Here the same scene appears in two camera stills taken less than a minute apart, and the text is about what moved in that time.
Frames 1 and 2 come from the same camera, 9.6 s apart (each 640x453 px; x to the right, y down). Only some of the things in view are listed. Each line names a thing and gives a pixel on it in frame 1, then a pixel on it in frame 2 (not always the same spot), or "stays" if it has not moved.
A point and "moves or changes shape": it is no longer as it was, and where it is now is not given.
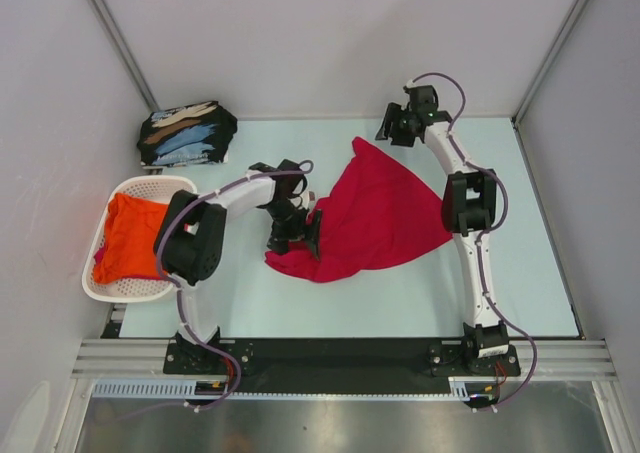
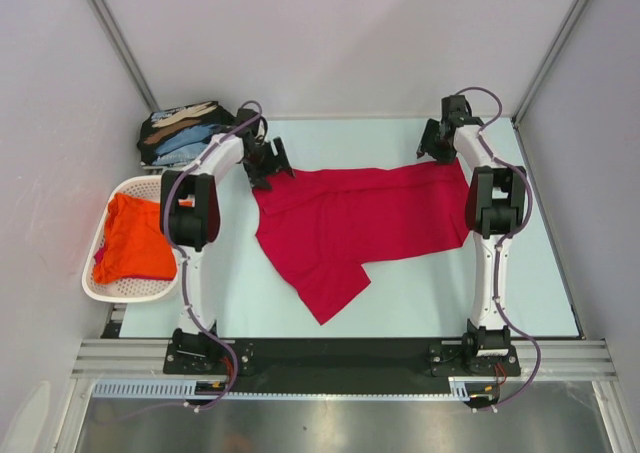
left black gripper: x=278 y=240 -> x=258 y=178
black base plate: x=330 y=366 stays
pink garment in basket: x=98 y=256 stays
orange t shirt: x=133 y=228 stays
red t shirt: x=376 y=213 moves or changes shape
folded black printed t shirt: x=186 y=135 stays
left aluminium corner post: x=106 y=18 stays
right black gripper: x=397 y=138 -> x=428 y=143
